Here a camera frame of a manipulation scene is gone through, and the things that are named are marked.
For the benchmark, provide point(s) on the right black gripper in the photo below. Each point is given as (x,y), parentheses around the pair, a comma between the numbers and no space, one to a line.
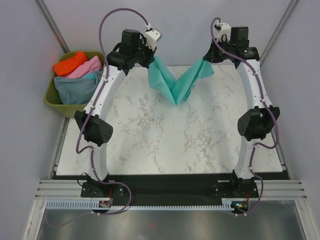
(211,56)

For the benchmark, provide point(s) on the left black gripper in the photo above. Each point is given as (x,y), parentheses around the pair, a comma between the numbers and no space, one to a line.
(151,54)

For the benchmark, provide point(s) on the teal t shirt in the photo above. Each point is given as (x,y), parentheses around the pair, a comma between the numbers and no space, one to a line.
(177,90)

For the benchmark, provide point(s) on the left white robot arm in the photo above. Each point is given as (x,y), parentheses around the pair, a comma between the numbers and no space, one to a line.
(134,48)

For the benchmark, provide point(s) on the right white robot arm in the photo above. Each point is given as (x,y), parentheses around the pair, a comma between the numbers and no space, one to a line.
(232,43)

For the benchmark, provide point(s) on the pink t shirt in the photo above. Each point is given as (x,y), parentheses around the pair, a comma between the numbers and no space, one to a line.
(90,66)

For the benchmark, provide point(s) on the light blue t shirt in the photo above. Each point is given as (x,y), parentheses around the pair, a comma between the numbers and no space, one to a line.
(96,75)

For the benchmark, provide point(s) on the grey blue t shirt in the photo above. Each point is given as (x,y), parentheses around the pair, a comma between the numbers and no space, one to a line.
(76,91)

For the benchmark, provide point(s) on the orange t shirt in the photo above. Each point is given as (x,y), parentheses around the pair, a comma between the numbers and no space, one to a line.
(67,66)

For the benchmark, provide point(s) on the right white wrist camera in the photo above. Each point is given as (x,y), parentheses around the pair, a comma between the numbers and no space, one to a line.
(224,32)

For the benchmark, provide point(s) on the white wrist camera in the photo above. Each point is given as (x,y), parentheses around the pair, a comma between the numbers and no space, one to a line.
(224,32)
(152,37)

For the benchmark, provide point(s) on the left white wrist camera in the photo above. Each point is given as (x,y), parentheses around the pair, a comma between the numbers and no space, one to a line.
(152,37)

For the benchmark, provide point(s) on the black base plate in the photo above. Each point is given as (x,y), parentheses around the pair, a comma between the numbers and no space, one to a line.
(179,189)

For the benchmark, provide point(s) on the white slotted cable duct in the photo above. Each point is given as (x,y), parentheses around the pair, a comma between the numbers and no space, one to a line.
(95,204)

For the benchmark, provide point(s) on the aluminium extrusion rail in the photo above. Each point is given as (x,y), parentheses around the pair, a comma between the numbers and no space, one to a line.
(58,190)

